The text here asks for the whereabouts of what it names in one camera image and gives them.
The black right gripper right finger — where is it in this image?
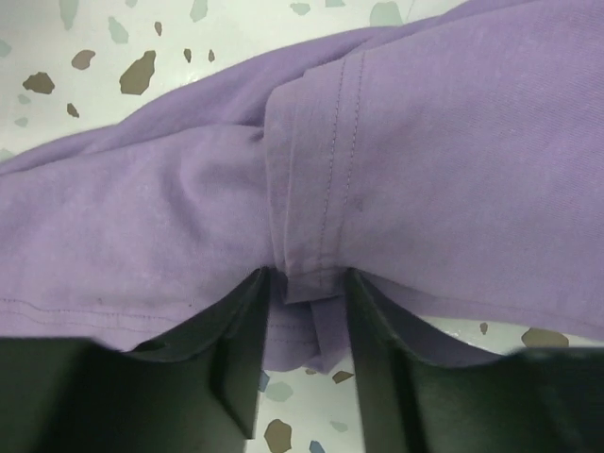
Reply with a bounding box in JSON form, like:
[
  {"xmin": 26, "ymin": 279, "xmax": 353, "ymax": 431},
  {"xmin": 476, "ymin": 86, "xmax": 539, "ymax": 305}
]
[{"xmin": 347, "ymin": 270, "xmax": 603, "ymax": 452}]

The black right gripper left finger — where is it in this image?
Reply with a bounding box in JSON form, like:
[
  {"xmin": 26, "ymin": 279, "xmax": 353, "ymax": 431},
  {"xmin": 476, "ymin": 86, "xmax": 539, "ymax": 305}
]
[{"xmin": 1, "ymin": 268, "xmax": 270, "ymax": 452}]

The purple t shirt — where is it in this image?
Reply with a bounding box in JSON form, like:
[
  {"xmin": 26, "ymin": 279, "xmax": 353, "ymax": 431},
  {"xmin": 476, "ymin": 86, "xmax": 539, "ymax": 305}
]
[{"xmin": 1, "ymin": 1, "xmax": 603, "ymax": 371}]

